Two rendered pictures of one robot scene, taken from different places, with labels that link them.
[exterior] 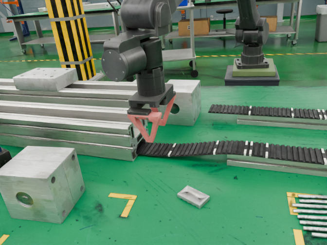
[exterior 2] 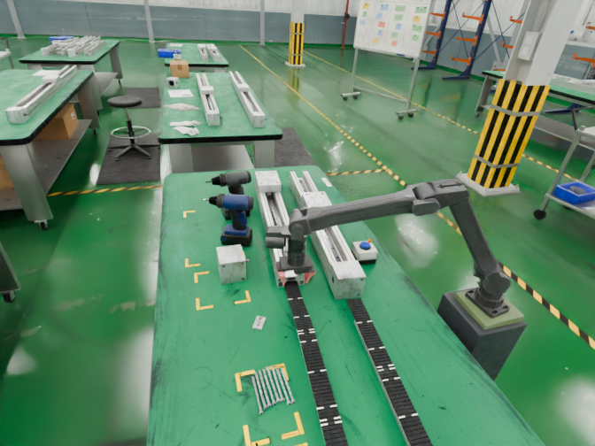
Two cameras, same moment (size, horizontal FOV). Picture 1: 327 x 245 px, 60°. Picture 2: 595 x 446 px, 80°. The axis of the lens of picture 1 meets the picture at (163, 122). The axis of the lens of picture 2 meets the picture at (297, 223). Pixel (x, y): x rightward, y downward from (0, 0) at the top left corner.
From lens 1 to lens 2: 90 cm
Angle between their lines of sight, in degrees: 48
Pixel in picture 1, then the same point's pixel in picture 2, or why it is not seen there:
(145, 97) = (285, 262)
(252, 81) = (459, 315)
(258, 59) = (484, 302)
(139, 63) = (277, 245)
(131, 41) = (276, 234)
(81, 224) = (224, 291)
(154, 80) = (290, 257)
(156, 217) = (239, 314)
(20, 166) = (224, 251)
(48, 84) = not seen: hidden behind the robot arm
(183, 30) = not seen: outside the picture
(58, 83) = not seen: hidden behind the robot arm
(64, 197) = (227, 275)
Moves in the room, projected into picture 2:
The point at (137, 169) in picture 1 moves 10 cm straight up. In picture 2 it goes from (271, 292) to (272, 270)
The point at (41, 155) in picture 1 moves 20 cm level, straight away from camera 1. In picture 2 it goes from (234, 253) to (266, 227)
